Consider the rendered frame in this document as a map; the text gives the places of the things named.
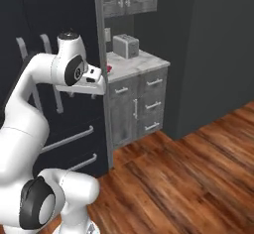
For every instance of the red steak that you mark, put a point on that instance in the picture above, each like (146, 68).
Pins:
(108, 69)

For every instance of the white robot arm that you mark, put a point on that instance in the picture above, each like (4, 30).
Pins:
(23, 122)

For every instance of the grey base cupboard door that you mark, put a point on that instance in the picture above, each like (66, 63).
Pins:
(120, 122)

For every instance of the white wall socket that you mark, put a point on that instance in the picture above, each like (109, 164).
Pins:
(107, 34)

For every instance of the silver toaster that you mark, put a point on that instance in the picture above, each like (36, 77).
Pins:
(125, 46)

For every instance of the grey tall side panel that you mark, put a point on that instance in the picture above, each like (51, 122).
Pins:
(100, 20)

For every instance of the black fridge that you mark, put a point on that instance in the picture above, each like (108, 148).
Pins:
(79, 16)

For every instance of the grey drawer front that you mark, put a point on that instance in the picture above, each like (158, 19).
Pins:
(153, 74)
(152, 118)
(132, 85)
(152, 97)

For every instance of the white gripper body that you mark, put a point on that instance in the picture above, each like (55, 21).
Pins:
(86, 88)

